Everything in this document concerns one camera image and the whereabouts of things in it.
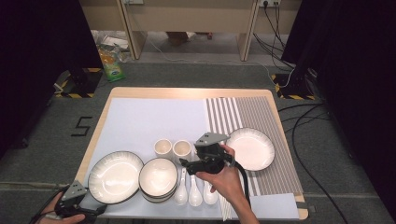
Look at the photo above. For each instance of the person's right hand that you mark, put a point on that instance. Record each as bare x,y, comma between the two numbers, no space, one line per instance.
227,183

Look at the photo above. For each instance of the light blue paper sheet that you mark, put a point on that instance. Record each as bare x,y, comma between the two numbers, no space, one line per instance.
155,121

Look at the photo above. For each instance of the white wall outlet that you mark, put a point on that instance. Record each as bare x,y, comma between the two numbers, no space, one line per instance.
134,2

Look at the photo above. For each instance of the white power socket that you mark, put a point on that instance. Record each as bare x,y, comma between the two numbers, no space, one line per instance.
274,2

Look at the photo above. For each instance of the white ceramic spoon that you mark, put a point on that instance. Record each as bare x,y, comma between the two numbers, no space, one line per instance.
181,196
195,197
209,197

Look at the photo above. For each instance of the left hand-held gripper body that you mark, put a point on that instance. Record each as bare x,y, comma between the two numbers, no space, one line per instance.
73,191

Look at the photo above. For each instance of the beige wooden desk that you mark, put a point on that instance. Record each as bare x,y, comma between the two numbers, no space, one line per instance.
186,15

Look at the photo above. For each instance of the clear plastic bags pile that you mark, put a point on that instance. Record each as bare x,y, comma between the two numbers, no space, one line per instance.
109,39

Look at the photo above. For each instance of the grey tape piece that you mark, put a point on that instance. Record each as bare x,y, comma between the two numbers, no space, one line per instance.
308,207

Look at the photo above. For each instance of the black stand base striped tape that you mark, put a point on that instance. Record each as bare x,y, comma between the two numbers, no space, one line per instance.
292,85
84,82

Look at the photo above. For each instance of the white plate black rim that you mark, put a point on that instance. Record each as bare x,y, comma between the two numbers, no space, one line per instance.
115,179
252,149

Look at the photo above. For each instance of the white ceramic cup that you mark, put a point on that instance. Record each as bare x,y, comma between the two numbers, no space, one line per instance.
182,149
162,147
195,154

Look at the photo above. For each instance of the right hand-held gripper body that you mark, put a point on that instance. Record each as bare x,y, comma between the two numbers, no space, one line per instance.
211,155

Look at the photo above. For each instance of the grey white striped placemat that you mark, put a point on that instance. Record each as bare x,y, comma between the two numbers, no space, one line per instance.
264,112

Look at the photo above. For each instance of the green orange snack bag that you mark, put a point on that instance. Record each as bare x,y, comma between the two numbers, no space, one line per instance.
113,70

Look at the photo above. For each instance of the black curtain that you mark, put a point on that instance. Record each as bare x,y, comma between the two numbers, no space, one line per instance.
37,62
358,77

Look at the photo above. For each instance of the person's left hand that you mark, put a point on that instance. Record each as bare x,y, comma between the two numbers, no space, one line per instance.
62,220

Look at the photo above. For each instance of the bundle of white chopsticks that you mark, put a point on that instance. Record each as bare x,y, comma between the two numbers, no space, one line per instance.
225,208

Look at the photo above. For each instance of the brown cardboard box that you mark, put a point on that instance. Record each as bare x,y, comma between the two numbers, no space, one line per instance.
177,37

